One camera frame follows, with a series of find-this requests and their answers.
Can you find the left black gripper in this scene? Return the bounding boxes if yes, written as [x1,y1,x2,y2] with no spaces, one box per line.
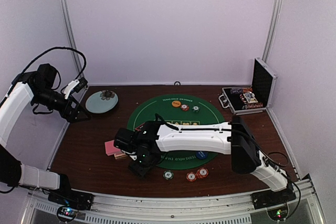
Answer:
[32,87,91,123]

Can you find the red playing card deck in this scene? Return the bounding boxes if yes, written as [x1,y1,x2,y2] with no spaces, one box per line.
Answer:
[104,140,120,156]

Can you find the red chips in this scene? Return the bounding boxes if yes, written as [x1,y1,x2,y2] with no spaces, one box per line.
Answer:
[181,104,189,111]
[186,172,197,182]

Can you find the orange chip stack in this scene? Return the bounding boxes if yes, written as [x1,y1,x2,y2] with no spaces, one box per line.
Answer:
[196,167,209,179]

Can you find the blue small blind button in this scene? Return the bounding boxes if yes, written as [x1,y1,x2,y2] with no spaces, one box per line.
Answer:
[195,151,208,160]

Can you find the orange big blind button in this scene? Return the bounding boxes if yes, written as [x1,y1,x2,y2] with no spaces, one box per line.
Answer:
[172,100,181,108]

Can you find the green chips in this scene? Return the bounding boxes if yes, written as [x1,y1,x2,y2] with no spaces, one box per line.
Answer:
[192,105,199,112]

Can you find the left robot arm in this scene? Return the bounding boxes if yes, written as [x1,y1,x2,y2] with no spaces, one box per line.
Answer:
[1,63,91,205]

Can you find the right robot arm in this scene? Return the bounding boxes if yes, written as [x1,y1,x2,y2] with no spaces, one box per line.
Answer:
[114,114,291,204]

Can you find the playing card box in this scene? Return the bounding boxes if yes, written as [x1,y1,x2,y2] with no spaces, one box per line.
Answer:
[114,152,128,160]

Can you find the light blue flower plate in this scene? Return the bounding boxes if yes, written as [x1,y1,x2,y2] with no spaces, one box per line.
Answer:
[85,90,119,114]

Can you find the round green poker mat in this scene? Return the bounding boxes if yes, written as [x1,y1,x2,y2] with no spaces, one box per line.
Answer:
[127,94,225,170]

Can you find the aluminium poker chip case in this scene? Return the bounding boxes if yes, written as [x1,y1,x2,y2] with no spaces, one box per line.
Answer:
[218,58,278,115]

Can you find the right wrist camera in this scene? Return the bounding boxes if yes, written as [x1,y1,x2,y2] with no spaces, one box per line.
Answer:
[122,151,137,161]

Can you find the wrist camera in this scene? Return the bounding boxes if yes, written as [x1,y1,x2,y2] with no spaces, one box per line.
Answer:
[122,151,137,161]
[62,77,88,100]

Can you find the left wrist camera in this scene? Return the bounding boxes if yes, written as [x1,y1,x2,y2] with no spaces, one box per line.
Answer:
[62,77,88,100]

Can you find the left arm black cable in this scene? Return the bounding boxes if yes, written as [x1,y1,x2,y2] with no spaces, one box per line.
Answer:
[22,46,87,80]

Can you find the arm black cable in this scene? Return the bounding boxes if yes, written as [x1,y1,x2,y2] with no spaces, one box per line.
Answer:
[22,46,87,80]
[154,113,301,198]

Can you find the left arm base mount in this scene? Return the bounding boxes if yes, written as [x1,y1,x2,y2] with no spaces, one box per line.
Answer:
[47,190,94,210]

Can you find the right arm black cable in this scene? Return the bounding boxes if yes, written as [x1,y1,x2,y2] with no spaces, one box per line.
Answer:
[154,113,301,198]

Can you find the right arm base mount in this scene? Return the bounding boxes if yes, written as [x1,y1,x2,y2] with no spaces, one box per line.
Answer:
[251,189,296,209]

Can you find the left aluminium frame post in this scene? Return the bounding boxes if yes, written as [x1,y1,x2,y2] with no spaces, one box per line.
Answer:
[59,0,85,79]

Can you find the aluminium frame post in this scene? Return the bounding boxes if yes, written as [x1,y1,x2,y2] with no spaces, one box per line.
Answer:
[59,0,85,79]
[262,0,283,62]

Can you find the aluminium front rail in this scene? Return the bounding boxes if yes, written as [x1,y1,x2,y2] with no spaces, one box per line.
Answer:
[19,179,327,223]

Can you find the right aluminium frame post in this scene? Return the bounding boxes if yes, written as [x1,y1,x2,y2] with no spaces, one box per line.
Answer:
[262,0,283,62]

